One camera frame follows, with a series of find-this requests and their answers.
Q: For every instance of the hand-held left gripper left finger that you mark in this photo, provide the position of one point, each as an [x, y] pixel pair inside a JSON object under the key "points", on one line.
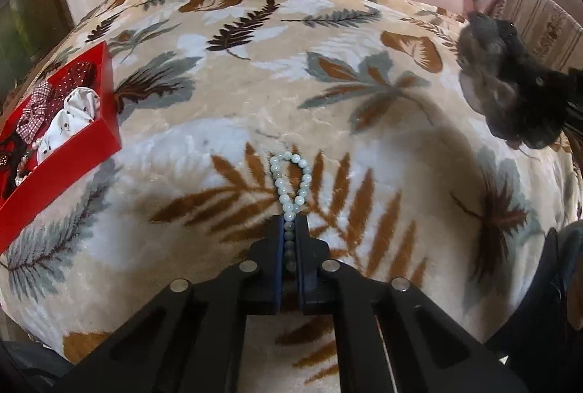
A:
{"points": [[275, 265]]}

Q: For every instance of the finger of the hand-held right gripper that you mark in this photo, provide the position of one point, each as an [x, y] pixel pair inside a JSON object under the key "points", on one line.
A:
{"points": [[569, 101]]}

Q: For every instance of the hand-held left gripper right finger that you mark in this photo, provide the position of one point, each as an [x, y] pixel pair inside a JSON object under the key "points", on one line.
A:
{"points": [[306, 270]]}

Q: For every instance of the red box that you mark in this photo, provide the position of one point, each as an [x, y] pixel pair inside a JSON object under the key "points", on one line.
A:
{"points": [[82, 151]]}

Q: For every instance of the dark red polka dot scrunchie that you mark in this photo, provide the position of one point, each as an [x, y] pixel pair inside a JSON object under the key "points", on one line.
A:
{"points": [[68, 81]]}

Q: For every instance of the red plaid scrunchie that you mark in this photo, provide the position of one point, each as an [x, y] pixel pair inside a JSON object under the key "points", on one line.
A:
{"points": [[36, 110]]}

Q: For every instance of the striped beige cushion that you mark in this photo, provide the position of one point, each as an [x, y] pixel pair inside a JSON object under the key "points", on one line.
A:
{"points": [[542, 24]]}

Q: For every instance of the leaf printed beige blanket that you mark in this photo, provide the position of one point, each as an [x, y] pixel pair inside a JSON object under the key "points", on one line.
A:
{"points": [[364, 147]]}

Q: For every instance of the dark cloth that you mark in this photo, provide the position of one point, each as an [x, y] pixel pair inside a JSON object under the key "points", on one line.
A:
{"points": [[560, 292]]}

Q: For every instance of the white printed scrunchie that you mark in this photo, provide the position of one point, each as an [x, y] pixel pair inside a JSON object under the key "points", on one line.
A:
{"points": [[73, 115]]}

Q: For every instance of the dark wooden cabinet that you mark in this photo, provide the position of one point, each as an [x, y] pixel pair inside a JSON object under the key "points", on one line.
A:
{"points": [[22, 24]]}

